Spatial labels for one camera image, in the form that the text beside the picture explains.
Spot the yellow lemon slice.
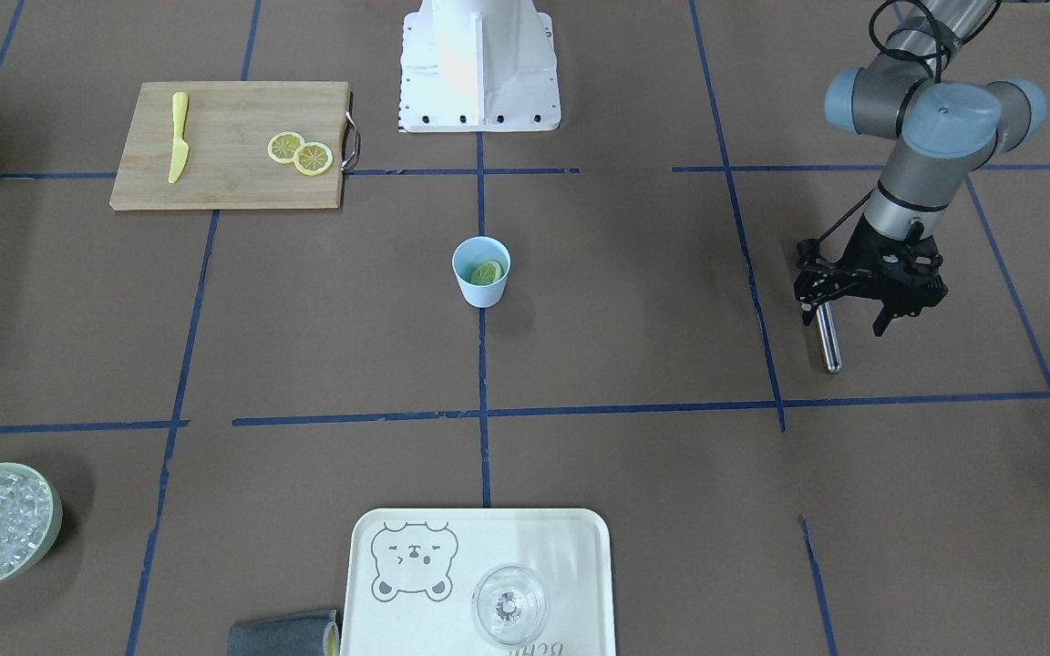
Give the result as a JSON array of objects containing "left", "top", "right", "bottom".
[{"left": 468, "top": 259, "right": 506, "bottom": 287}]

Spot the yellow plastic knife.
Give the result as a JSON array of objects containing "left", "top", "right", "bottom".
[{"left": 168, "top": 91, "right": 190, "bottom": 184}]

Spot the grey folded cloth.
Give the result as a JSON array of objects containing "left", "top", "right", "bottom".
[{"left": 226, "top": 608, "right": 339, "bottom": 655}]

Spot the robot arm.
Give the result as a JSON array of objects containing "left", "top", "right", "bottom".
[{"left": 793, "top": 1, "right": 1047, "bottom": 336}]

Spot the light blue cup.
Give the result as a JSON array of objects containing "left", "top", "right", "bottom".
[{"left": 452, "top": 236, "right": 512, "bottom": 310}]

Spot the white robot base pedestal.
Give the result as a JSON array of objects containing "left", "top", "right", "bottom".
[{"left": 397, "top": 1, "right": 562, "bottom": 133}]

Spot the cream bear tray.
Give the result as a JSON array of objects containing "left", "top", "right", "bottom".
[{"left": 339, "top": 509, "right": 617, "bottom": 655}]

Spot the bamboo cutting board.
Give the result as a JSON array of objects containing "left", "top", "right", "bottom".
[{"left": 111, "top": 80, "right": 357, "bottom": 210}]

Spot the clear wine glass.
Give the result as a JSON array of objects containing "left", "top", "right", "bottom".
[{"left": 470, "top": 563, "right": 551, "bottom": 649}]

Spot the steel muddler with black cap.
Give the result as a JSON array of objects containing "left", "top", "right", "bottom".
[{"left": 817, "top": 302, "right": 843, "bottom": 374}]

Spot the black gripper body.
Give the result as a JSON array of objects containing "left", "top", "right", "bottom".
[{"left": 840, "top": 219, "right": 949, "bottom": 311}]

